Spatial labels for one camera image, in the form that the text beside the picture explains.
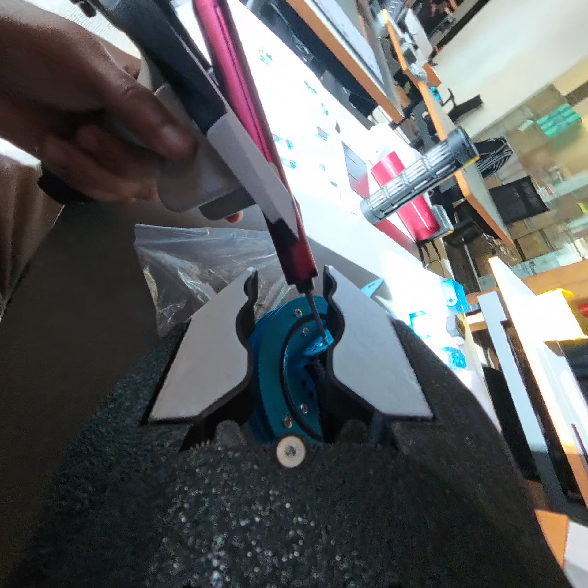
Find small grey device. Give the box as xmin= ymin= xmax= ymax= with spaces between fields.
xmin=429 ymin=204 xmax=456 ymax=235

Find printed instruction sheet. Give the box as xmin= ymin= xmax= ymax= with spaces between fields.
xmin=220 ymin=0 xmax=383 ymax=217

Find large clear plastic bag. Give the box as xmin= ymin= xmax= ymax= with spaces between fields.
xmin=134 ymin=224 xmax=295 ymax=337

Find person's brown trousers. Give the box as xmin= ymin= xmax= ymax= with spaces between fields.
xmin=0 ymin=138 xmax=65 ymax=318

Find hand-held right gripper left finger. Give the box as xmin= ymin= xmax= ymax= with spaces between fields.
xmin=148 ymin=268 xmax=259 ymax=422

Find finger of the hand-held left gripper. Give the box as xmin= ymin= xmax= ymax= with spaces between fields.
xmin=206 ymin=111 xmax=300 ymax=239

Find black storage box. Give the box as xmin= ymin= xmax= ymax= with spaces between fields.
xmin=489 ymin=177 xmax=550 ymax=226

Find white desk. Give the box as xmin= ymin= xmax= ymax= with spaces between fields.
xmin=0 ymin=0 xmax=501 ymax=588

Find person's left hand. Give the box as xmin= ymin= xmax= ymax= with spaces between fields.
xmin=0 ymin=14 xmax=244 ymax=224

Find blue toy robot arm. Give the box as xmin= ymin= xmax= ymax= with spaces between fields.
xmin=248 ymin=278 xmax=385 ymax=445

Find white side table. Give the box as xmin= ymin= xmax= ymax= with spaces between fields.
xmin=478 ymin=256 xmax=588 ymax=521

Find red electric screwdriver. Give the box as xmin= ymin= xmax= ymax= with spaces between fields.
xmin=193 ymin=0 xmax=332 ymax=346

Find red cylindrical case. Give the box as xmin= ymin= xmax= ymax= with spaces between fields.
xmin=370 ymin=152 xmax=442 ymax=242

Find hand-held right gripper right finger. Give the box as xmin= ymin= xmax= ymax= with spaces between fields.
xmin=323 ymin=266 xmax=435 ymax=421

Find grey screwdriver bit holder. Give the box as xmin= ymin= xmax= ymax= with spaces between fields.
xmin=360 ymin=126 xmax=480 ymax=226

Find dark-topped orange-edged desk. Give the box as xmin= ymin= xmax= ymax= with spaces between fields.
xmin=285 ymin=0 xmax=406 ymax=124

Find blue round-ended metal bracket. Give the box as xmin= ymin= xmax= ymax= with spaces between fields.
xmin=441 ymin=278 xmax=469 ymax=313

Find yellow plastic bin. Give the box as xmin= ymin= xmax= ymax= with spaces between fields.
xmin=542 ymin=288 xmax=588 ymax=341

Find long orange-edged desk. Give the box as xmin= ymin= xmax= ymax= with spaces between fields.
xmin=381 ymin=9 xmax=515 ymax=249

